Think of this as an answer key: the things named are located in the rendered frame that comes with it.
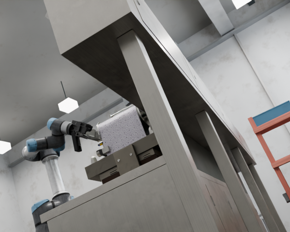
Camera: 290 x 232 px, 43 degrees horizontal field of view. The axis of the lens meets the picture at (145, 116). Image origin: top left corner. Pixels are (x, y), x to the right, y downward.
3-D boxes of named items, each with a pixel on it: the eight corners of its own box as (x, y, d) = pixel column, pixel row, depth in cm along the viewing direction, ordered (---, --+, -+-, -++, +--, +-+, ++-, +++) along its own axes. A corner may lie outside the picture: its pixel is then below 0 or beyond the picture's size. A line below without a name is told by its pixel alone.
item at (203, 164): (245, 195, 374) (234, 174, 383) (248, 194, 373) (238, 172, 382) (178, 165, 176) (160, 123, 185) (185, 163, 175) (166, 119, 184)
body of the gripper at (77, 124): (87, 123, 202) (70, 118, 207) (82, 138, 201) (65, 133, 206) (94, 126, 209) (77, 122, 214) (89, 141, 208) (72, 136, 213)
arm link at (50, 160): (53, 223, 231) (33, 149, 256) (76, 216, 237) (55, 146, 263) (55, 215, 221) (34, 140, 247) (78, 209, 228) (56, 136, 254)
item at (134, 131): (112, 171, 187) (102, 139, 194) (152, 151, 181) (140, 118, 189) (112, 171, 187) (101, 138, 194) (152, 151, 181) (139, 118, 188)
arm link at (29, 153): (17, 148, 250) (26, 135, 207) (33, 145, 255) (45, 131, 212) (20, 165, 248) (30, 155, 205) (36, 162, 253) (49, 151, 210)
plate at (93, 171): (104, 182, 182) (101, 171, 185) (175, 148, 173) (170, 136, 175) (88, 179, 168) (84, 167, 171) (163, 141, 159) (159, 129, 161)
